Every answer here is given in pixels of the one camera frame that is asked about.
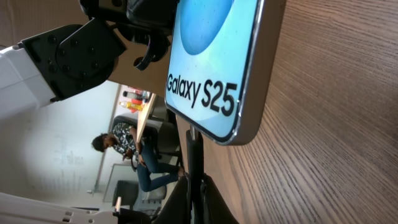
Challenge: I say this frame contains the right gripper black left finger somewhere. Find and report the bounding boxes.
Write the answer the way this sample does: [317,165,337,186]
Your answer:
[153,177,189,224]

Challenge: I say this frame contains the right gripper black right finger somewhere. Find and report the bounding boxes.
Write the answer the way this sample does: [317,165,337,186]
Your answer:
[201,174,239,224]

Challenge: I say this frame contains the Galaxy S25 smartphone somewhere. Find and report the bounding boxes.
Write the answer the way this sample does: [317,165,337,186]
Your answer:
[165,0,285,146]

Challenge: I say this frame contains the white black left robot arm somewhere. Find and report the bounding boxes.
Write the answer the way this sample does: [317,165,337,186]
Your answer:
[1,0,178,119]

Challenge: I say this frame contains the seated person in background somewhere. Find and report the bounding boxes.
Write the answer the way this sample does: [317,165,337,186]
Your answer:
[91,123,185,192]

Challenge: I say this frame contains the bottles on background shelf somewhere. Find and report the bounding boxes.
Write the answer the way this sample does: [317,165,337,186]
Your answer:
[119,89,152,113]

